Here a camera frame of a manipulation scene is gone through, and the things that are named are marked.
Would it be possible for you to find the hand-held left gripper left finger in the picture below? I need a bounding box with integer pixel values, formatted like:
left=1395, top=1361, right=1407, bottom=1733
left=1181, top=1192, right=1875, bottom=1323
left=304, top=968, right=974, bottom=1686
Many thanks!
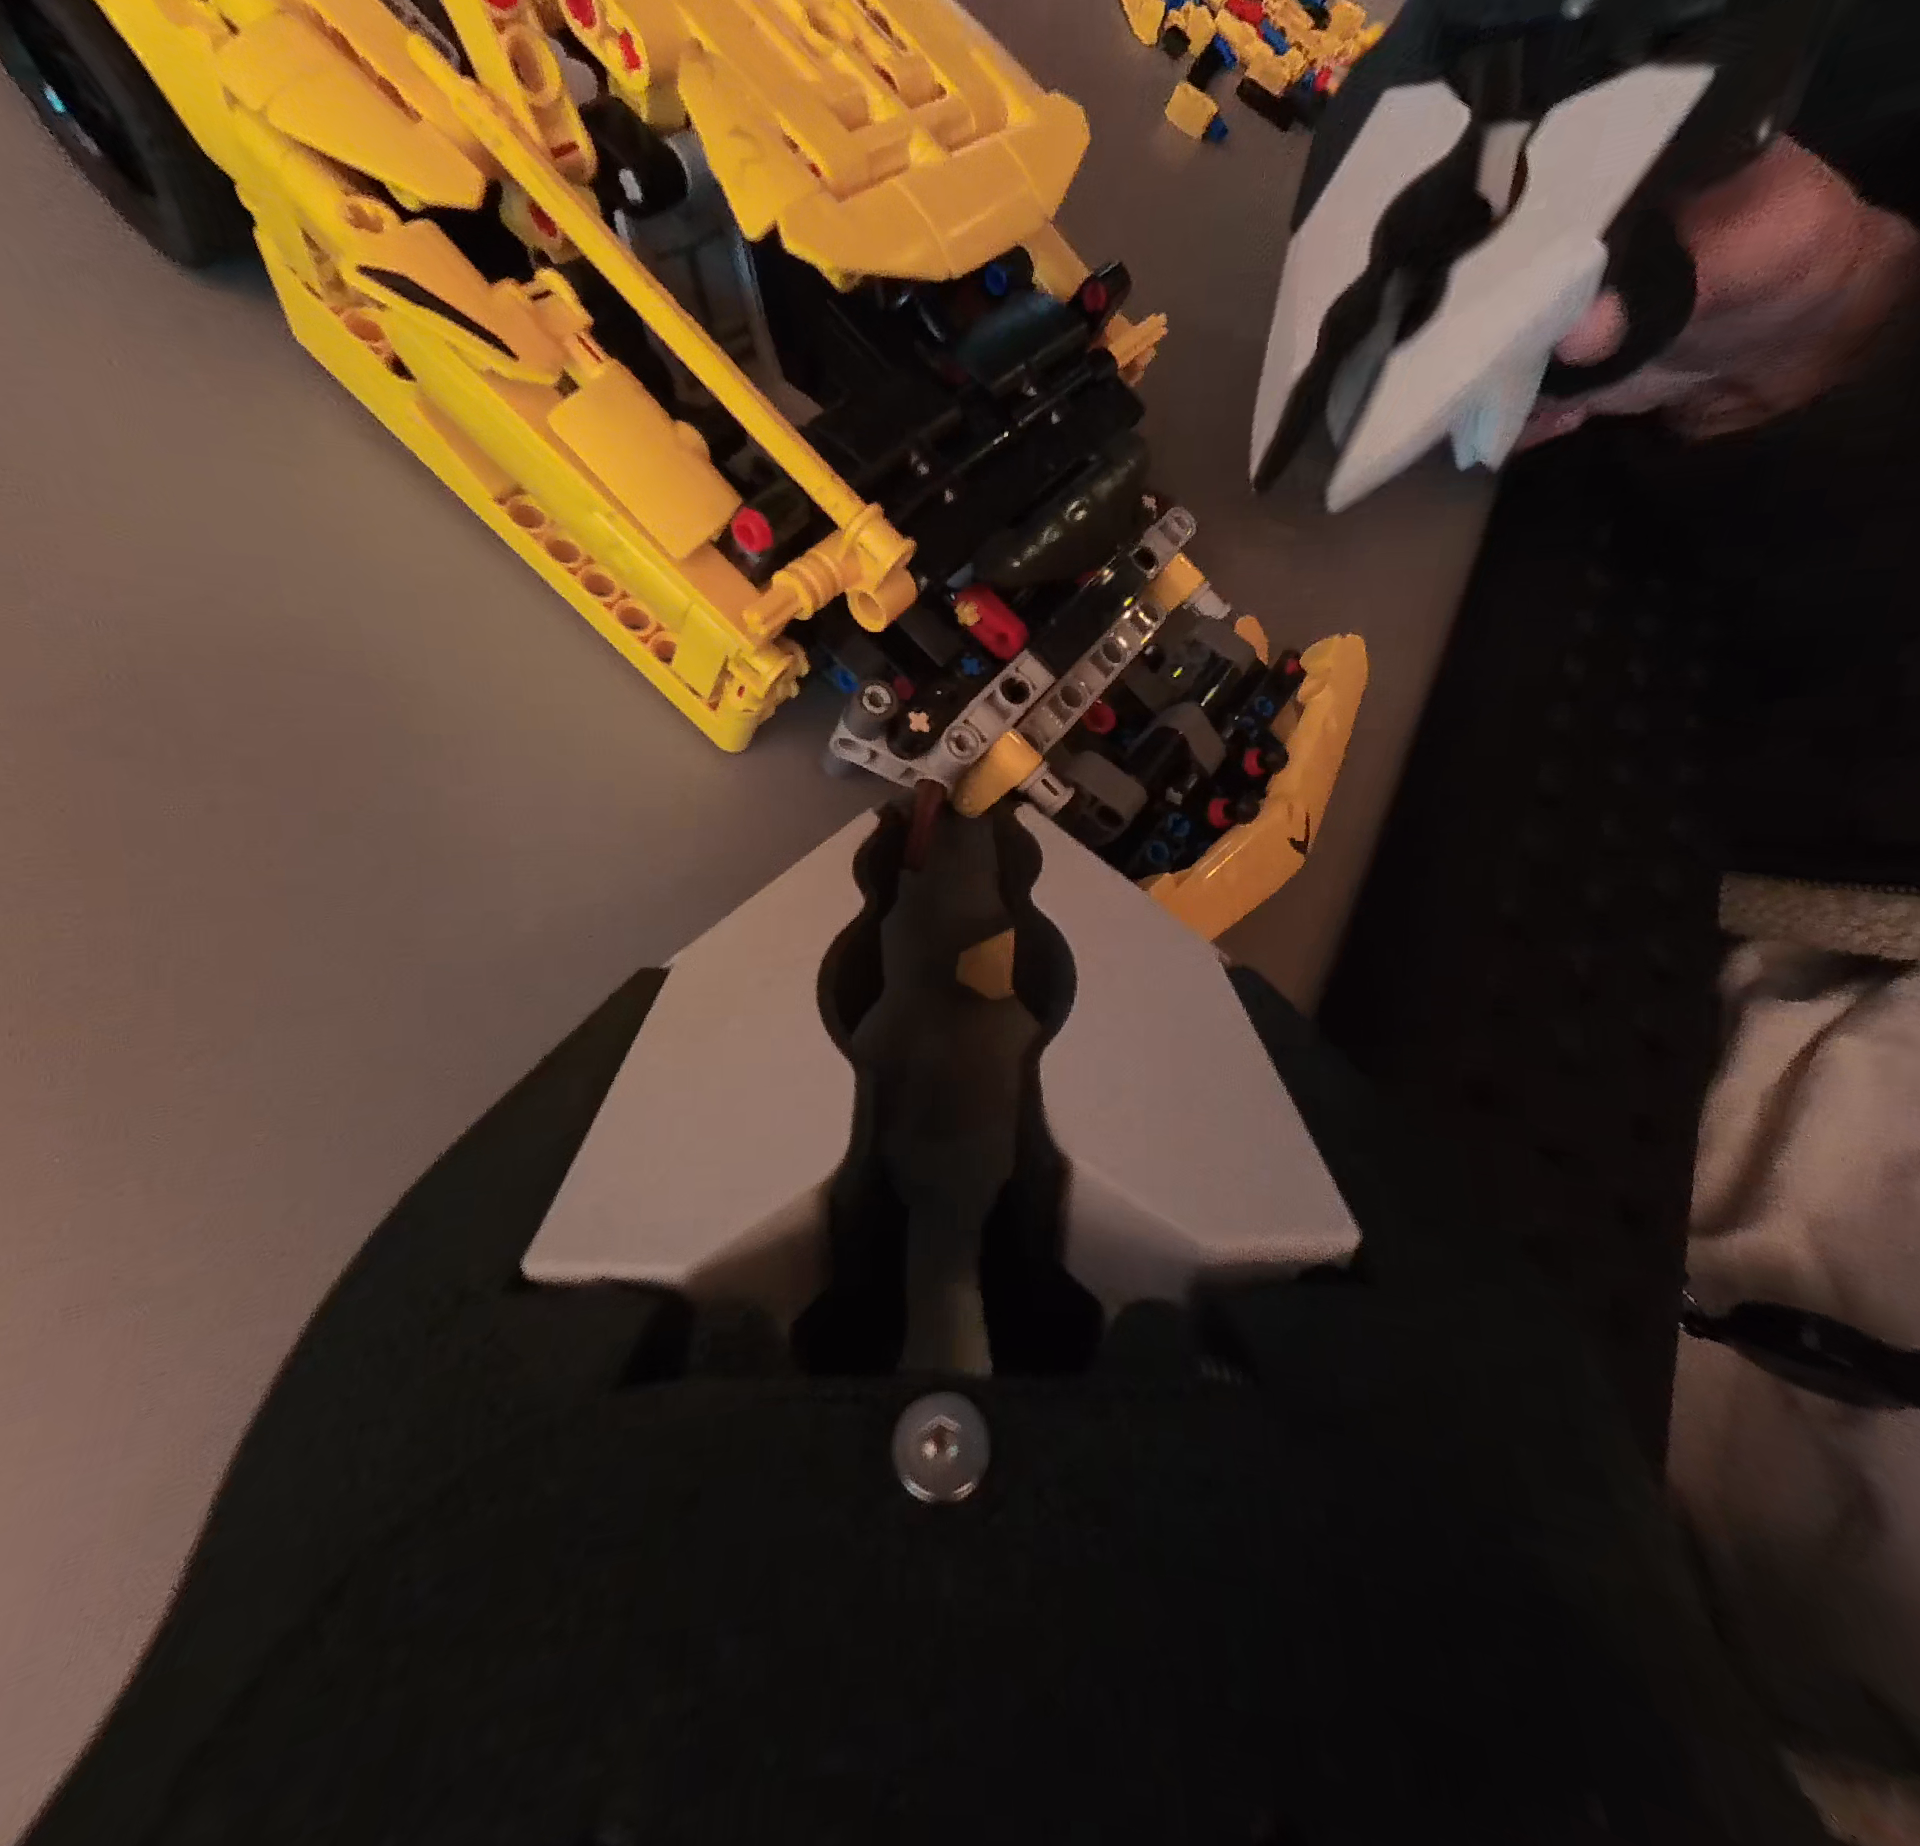
left=523, top=809, right=904, bottom=1375

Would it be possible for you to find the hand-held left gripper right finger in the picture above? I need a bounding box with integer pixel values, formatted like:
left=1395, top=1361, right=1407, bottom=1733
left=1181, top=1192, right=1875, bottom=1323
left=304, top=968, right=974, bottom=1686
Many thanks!
left=981, top=804, right=1364, bottom=1375

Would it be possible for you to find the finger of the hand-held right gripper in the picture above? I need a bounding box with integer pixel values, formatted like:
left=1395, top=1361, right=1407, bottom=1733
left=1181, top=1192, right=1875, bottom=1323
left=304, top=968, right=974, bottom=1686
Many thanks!
left=1249, top=83, right=1501, bottom=497
left=1324, top=65, right=1723, bottom=518

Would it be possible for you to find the yellow toy brick car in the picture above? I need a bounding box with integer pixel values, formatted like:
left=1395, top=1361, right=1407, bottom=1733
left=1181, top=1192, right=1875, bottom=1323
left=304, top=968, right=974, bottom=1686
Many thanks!
left=0, top=0, right=1370, bottom=999

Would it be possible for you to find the person's right forearm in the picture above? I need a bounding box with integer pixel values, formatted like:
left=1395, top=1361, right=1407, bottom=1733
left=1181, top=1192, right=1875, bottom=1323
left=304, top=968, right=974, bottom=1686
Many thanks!
left=1724, top=0, right=1920, bottom=222

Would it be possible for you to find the grey desk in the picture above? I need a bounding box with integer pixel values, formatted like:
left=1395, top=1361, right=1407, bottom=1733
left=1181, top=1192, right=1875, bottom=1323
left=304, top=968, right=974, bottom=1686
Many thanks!
left=0, top=0, right=1501, bottom=1803

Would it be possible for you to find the person's right hand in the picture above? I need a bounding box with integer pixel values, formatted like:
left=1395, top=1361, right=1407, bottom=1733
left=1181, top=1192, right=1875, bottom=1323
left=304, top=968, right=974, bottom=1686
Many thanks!
left=1513, top=134, right=1920, bottom=448

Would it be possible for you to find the pile of loose toy bricks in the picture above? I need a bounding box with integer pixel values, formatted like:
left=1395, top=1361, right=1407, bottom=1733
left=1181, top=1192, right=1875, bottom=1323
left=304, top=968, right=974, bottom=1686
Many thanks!
left=1050, top=0, right=1389, bottom=146

